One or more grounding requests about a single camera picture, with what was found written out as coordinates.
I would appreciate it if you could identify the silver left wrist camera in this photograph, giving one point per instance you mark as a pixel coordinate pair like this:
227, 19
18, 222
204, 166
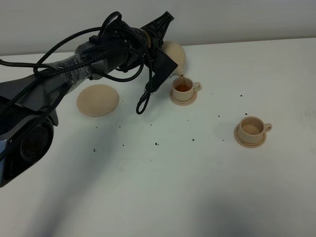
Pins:
163, 67

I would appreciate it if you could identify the beige teacup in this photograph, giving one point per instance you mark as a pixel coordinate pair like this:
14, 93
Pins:
183, 88
251, 130

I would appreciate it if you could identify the near beige cup saucer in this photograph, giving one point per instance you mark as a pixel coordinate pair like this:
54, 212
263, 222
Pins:
247, 145

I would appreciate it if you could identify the far beige cup saucer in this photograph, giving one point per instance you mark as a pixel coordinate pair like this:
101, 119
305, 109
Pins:
183, 103

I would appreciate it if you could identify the beige teapot saucer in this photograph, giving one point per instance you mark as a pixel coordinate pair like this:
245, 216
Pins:
97, 100

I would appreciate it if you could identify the far beige teacup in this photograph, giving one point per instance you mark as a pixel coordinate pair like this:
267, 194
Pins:
183, 88

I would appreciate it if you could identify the beige cup saucer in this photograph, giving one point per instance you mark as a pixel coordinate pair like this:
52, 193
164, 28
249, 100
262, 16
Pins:
247, 145
183, 103

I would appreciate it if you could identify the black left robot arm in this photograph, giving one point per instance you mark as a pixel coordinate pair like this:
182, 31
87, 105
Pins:
28, 105

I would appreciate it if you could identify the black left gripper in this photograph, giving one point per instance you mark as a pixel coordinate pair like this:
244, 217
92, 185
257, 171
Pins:
152, 34

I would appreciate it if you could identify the beige ceramic teapot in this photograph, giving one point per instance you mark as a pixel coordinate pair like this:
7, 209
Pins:
176, 52

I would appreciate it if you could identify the near beige teacup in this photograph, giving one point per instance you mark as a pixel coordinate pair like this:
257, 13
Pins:
251, 130

